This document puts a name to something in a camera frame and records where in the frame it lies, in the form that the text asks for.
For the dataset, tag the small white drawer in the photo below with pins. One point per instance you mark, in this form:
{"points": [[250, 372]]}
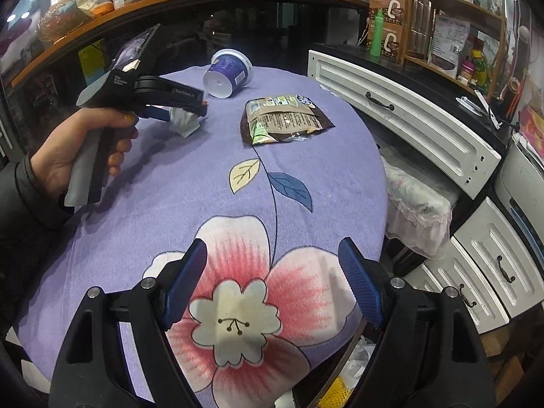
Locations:
{"points": [[493, 255], [459, 289]]}

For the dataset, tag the wooden shelf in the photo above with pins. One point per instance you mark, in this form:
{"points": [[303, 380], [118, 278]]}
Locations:
{"points": [[454, 8]]}

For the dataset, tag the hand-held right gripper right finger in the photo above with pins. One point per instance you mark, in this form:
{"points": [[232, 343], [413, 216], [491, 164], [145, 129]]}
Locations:
{"points": [[361, 280]]}

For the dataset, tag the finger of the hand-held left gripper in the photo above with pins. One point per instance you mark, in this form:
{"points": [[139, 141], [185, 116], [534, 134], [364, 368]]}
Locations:
{"points": [[178, 95]]}

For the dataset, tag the brown snack packet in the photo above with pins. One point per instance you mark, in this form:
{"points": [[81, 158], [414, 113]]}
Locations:
{"points": [[280, 121]]}

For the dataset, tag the yellow bottle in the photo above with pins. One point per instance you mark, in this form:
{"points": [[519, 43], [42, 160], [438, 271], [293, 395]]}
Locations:
{"points": [[478, 68]]}

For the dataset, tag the white blue yogurt cup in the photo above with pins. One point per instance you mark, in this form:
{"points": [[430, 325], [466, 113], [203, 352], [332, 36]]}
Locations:
{"points": [[229, 72]]}

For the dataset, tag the green bottle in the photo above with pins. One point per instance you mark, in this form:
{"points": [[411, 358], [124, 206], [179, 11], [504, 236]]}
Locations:
{"points": [[376, 34]]}

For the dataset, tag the wood-trimmed glass display counter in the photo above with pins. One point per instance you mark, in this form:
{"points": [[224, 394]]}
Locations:
{"points": [[255, 17]]}

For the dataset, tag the person's left hand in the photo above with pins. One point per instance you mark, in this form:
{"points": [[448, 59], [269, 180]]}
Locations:
{"points": [[63, 153]]}

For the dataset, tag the white printer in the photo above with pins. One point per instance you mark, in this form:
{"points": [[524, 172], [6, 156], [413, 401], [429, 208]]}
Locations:
{"points": [[522, 187]]}

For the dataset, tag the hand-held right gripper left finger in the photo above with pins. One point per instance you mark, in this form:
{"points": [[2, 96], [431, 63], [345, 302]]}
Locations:
{"points": [[187, 276]]}

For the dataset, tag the yellow foam fruit net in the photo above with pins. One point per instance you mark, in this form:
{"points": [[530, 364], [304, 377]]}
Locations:
{"points": [[333, 393]]}

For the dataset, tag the dark packet white label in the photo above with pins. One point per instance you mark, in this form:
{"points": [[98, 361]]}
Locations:
{"points": [[448, 42]]}

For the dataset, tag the brown printed box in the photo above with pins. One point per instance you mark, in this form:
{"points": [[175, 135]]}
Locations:
{"points": [[391, 6], [393, 44]]}

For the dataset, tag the white plastic bag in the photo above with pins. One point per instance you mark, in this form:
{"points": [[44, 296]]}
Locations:
{"points": [[357, 361]]}

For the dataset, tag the lace covered stool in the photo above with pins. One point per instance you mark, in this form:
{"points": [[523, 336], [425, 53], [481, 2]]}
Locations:
{"points": [[416, 204]]}

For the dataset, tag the person's left forearm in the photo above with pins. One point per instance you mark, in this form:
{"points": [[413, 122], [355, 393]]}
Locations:
{"points": [[21, 212]]}

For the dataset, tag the long white drawer front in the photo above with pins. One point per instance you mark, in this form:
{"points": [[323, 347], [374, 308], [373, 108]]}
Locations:
{"points": [[403, 123]]}

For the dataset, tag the white tissue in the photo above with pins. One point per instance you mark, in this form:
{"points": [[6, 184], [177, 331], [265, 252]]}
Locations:
{"points": [[185, 123]]}

